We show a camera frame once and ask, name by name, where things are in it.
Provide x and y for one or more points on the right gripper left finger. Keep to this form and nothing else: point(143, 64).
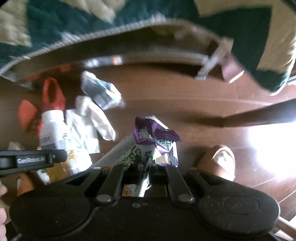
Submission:
point(111, 188)

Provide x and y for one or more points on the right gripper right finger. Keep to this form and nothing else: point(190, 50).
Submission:
point(179, 191)

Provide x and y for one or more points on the white yellow yogurt bottle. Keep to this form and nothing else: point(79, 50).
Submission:
point(56, 135)

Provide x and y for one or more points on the purple white carton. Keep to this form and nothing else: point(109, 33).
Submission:
point(151, 142)

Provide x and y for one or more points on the person's left hand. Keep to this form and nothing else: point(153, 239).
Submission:
point(3, 216)

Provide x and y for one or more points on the crumpled white tissue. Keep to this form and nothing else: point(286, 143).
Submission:
point(88, 122)

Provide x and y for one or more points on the crumpled white paper wrapper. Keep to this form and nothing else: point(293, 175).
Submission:
point(104, 94)

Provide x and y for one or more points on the teal cream zigzag blanket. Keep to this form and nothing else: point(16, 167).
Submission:
point(262, 32)

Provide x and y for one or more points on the wooden bed frame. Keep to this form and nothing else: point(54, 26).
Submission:
point(167, 42)

